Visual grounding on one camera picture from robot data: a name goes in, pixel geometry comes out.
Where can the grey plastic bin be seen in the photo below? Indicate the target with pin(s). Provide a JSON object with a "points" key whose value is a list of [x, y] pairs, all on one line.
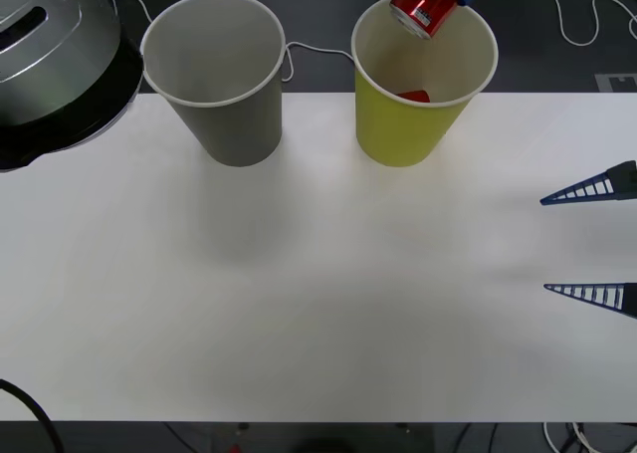
{"points": [[219, 60]]}

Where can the red drink can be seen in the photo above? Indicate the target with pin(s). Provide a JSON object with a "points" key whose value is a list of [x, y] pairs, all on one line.
{"points": [[423, 7]]}

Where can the yellow-green plastic bin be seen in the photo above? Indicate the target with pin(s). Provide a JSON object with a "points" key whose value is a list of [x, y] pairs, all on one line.
{"points": [[398, 129]]}

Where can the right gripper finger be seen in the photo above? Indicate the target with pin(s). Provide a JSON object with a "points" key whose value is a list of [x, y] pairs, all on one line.
{"points": [[619, 181], [624, 298]]}

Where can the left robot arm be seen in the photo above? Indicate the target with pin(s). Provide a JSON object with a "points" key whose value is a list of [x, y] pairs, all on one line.
{"points": [[55, 65]]}

